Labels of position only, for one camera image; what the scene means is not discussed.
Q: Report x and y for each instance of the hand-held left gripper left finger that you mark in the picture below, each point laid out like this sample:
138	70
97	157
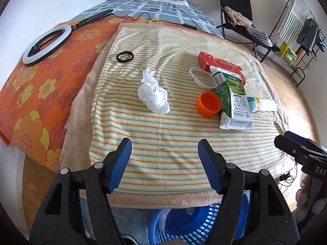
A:
121	163

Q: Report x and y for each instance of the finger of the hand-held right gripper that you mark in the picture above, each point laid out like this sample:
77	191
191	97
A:
287	145
296	136

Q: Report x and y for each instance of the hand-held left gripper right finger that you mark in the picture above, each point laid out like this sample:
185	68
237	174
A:
208	163

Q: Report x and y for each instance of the small white tube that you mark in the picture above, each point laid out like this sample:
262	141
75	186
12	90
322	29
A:
267	105

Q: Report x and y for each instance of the orange plastic cup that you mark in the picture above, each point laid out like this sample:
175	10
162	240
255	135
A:
204	109

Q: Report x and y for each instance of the green milk carton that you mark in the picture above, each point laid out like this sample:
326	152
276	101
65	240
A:
235	107

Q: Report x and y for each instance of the blue plastic basket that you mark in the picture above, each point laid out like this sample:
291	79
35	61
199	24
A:
194	224

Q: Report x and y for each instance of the white tissue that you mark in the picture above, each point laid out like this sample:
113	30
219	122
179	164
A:
153	94

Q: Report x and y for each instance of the red cardboard box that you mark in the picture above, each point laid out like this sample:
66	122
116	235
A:
217	61

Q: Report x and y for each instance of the person's right hand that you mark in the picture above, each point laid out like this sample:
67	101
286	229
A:
306	194

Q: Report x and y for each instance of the striped towel cover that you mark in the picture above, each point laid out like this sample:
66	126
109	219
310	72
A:
153	200

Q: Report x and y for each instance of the black drying rack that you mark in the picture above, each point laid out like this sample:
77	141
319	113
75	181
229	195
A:
301	77

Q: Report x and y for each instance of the yellow crate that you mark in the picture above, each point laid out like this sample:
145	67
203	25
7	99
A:
287	52

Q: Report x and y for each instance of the blue garment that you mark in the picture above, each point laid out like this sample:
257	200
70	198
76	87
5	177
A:
322	42

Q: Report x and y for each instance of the dark grey garment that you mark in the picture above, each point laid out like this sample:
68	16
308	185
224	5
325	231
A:
307	33

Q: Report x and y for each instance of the grey striped cloth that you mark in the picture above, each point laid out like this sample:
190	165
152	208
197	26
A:
260	37

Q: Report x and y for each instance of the orange floral bed sheet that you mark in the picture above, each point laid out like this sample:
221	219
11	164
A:
38	86

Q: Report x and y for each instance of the green striped towel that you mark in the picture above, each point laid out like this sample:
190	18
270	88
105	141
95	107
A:
293	20

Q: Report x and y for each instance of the beige cloth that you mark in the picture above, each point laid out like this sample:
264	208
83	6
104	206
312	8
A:
237	17

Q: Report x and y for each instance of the blue checked sheet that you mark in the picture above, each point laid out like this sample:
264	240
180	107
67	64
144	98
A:
166	12

